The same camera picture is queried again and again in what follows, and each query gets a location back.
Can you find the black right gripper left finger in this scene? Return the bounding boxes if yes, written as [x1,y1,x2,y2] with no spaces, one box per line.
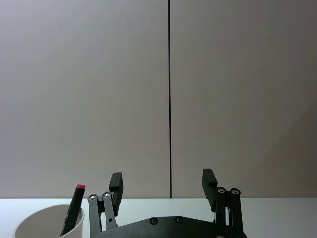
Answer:
[87,172,124,235]

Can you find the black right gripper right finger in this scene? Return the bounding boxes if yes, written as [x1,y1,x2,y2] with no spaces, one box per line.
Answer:
[202,168,245,231]

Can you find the white table cloth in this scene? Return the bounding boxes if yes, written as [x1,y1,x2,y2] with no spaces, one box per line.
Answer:
[0,198,317,238]

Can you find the black marker with red cap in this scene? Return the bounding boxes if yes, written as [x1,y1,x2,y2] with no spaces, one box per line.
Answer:
[59,183,86,238]

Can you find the white round cup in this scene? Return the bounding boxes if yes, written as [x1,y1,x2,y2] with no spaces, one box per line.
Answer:
[13,204,85,238]

